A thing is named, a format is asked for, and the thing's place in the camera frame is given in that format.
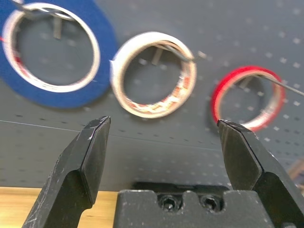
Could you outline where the red tape roll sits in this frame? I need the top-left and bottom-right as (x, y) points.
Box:
(210, 66), (285, 133)

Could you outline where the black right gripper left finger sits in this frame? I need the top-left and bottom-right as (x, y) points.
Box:
(22, 115), (112, 228)

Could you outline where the blue tape roll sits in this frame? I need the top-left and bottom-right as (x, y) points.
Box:
(0, 0), (118, 109)

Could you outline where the white tape roll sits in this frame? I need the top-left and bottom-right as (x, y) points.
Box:
(109, 31), (198, 119)

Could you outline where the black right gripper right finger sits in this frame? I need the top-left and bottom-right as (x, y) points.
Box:
(217, 119), (304, 228)

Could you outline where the metal pegboard hook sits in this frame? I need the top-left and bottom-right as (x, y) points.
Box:
(152, 44), (207, 66)
(238, 73), (304, 97)
(10, 0), (73, 40)

